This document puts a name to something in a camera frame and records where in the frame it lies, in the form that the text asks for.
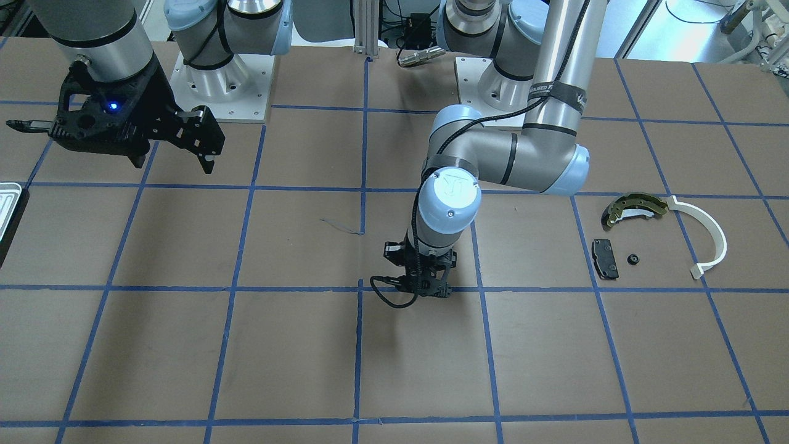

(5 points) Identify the aluminium frame post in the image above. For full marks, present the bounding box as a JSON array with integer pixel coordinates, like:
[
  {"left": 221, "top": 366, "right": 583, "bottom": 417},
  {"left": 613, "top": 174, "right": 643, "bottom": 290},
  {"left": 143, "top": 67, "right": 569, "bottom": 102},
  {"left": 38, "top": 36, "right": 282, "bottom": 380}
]
[{"left": 351, "top": 0, "right": 380, "bottom": 60}]

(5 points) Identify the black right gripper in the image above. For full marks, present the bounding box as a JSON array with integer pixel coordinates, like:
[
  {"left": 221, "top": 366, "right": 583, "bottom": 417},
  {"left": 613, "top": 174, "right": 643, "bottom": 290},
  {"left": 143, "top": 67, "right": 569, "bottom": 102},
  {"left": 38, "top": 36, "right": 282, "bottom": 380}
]
[{"left": 126, "top": 65, "right": 226, "bottom": 175}]

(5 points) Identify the white curved plastic bracket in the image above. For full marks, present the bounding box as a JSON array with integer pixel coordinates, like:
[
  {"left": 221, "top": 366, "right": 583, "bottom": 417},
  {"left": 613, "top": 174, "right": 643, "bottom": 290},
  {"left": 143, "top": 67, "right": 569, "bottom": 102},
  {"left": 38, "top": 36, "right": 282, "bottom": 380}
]
[{"left": 667, "top": 195, "right": 728, "bottom": 280}]

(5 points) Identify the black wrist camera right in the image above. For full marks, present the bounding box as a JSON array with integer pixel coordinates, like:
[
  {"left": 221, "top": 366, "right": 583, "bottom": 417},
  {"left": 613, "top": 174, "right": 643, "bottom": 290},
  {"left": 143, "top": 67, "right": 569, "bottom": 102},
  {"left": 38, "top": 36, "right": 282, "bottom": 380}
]
[{"left": 6, "top": 62, "right": 155, "bottom": 155}]

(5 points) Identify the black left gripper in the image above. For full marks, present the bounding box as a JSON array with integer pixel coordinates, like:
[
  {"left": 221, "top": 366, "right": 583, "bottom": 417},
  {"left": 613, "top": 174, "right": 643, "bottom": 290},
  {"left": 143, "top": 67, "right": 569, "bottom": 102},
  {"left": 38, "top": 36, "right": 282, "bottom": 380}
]
[{"left": 384, "top": 242, "right": 457, "bottom": 298}]

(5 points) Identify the black brake pad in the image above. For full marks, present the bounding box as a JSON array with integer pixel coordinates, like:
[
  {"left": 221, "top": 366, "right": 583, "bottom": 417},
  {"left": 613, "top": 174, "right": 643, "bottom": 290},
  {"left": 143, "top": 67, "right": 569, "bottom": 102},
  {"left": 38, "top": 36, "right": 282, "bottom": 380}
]
[{"left": 591, "top": 238, "right": 619, "bottom": 280}]

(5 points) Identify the olive green brake shoe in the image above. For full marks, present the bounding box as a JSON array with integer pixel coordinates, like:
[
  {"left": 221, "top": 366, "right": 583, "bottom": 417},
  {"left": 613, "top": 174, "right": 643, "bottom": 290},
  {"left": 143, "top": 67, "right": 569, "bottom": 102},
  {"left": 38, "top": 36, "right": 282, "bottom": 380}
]
[{"left": 601, "top": 193, "right": 669, "bottom": 231}]

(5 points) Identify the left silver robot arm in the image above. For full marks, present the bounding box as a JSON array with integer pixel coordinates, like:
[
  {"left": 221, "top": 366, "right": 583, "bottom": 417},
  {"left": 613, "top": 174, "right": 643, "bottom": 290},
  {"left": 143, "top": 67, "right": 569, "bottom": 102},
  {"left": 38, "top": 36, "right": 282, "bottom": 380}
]
[{"left": 369, "top": 1, "right": 608, "bottom": 298}]

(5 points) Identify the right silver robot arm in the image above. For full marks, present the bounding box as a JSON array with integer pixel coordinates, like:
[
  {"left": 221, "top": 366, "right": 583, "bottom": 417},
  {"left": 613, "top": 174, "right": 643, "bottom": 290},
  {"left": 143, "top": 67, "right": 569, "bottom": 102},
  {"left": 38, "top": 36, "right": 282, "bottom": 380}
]
[{"left": 7, "top": 1, "right": 293, "bottom": 174}]

